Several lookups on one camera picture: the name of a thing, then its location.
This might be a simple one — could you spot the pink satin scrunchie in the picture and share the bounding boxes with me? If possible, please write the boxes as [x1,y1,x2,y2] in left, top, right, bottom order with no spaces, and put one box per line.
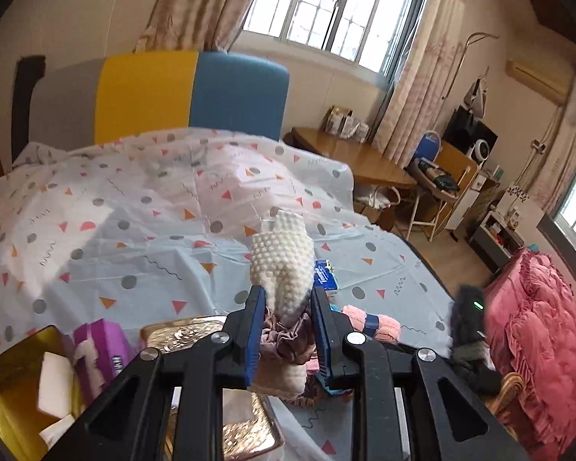
[260,308,315,365]

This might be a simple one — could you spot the pink towel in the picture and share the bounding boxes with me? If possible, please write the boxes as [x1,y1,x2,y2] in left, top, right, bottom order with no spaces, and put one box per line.
[341,305,402,343]

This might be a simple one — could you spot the white waffle cloth with scrunchie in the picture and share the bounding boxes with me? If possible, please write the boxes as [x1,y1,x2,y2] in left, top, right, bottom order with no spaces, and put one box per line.
[250,210,315,328]

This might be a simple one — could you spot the beige knit cloth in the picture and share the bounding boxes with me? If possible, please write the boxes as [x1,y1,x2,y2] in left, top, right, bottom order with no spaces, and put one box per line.
[250,355,308,400]

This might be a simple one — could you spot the white wet wipes pack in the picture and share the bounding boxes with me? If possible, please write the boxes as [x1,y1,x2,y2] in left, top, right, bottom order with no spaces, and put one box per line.
[39,414,76,448]

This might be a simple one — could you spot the blue pocket tissue pack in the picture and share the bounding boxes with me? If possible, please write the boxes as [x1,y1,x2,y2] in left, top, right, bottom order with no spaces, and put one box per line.
[313,259,338,294]

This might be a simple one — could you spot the ornate gold tissue box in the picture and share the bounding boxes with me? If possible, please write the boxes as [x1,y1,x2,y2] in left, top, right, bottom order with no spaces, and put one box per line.
[138,314,285,461]

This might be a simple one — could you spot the patterned white bed cover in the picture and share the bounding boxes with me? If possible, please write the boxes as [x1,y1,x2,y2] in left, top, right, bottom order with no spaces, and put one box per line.
[0,128,450,460]

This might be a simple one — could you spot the white handbag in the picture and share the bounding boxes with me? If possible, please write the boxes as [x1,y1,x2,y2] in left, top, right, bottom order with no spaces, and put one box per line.
[354,184,402,210]

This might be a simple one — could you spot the purple tissue box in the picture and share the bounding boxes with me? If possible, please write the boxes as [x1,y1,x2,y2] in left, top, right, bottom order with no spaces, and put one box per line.
[73,318,137,405]

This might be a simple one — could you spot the wooden desk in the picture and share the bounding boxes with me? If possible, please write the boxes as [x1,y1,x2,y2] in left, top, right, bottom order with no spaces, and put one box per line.
[284,127,417,189]

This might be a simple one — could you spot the white folding chair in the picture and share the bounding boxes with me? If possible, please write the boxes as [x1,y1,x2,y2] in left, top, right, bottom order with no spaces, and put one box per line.
[405,147,478,242]

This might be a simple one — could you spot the white low cabinet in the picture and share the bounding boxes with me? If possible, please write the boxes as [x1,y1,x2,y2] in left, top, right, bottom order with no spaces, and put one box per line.
[468,183,551,274]

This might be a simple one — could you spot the packets on desk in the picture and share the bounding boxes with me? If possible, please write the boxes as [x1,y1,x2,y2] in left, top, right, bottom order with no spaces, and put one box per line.
[320,106,369,144]

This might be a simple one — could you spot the white foam block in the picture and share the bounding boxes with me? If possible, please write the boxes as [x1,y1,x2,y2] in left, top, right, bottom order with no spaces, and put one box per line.
[37,352,73,420]

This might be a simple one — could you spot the pink ruffled blanket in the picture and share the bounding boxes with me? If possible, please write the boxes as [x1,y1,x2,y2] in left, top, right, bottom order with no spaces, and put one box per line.
[485,249,576,460]

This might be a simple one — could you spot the gold metal tin tray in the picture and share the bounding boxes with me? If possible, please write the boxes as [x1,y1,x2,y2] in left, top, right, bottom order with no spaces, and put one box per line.
[0,326,73,460]

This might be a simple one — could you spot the grey yellow blue headboard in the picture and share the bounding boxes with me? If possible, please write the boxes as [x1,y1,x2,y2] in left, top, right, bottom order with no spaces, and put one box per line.
[28,51,290,150]

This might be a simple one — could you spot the window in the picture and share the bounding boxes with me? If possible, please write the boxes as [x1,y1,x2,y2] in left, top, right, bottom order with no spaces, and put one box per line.
[244,0,424,80]

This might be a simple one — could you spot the beige patterned curtain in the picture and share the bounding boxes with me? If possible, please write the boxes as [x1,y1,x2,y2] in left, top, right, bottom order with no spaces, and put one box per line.
[135,0,254,53]

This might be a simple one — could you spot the black rolled mat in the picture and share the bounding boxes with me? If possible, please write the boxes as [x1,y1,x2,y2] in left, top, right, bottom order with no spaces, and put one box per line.
[11,55,46,161]

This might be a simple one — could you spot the wall air conditioner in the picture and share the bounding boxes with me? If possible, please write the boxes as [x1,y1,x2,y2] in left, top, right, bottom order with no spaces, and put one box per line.
[506,60,569,106]

